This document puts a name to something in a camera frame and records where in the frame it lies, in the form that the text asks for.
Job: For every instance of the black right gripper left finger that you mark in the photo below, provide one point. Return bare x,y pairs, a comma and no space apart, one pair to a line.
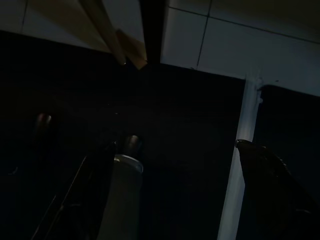
82,200

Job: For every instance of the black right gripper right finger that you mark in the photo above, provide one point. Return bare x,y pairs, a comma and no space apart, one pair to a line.
270,200

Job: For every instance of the silver robot leg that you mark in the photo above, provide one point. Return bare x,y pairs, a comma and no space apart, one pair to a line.
122,195

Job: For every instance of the light wooden board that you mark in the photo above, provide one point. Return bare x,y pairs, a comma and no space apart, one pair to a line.
132,50

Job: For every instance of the light wooden furniture leg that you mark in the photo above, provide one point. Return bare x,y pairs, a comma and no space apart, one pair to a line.
107,30

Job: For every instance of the black metal post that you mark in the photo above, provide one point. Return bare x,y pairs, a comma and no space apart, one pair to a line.
153,30

